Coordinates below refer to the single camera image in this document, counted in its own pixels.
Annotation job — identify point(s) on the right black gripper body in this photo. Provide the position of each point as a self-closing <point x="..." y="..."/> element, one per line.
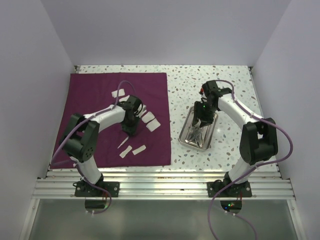
<point x="204" y="111"/>

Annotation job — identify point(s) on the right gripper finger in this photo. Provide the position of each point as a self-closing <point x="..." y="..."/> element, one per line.
<point x="205" y="123"/>
<point x="196" y="123"/>

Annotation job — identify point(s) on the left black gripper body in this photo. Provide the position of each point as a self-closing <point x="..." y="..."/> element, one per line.
<point x="130" y="126"/>

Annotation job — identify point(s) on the steel scissors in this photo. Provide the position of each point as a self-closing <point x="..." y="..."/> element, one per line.
<point x="199" y="139"/>

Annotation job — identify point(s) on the steel forceps with rings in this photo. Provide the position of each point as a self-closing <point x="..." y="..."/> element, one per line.
<point x="186" y="138"/>

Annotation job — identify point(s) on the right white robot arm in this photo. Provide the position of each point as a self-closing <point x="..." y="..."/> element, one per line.
<point x="258" y="141"/>

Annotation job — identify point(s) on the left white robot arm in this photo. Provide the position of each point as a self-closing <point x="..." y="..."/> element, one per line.
<point x="80" y="137"/>

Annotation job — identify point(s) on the steel instrument tray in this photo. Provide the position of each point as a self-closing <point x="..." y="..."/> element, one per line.
<point x="207" y="131"/>

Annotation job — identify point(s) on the white bandage strip right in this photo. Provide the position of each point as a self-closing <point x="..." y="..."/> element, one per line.
<point x="139" y="150"/>

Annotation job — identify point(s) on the white bandage strip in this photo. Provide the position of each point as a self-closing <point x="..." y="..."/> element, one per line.
<point x="139" y="150"/>
<point x="124" y="153"/>

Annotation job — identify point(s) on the white bandage strip left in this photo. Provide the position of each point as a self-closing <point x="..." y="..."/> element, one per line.
<point x="124" y="153"/>

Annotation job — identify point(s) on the purple cloth mat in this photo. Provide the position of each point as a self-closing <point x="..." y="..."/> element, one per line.
<point x="89" y="93"/>

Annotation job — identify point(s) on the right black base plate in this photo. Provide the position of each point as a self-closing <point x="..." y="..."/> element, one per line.
<point x="236" y="190"/>

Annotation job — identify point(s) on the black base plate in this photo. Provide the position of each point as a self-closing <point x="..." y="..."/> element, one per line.
<point x="83" y="189"/>
<point x="236" y="190"/>

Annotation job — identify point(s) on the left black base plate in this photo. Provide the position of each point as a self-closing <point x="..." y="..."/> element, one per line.
<point x="83" y="189"/>

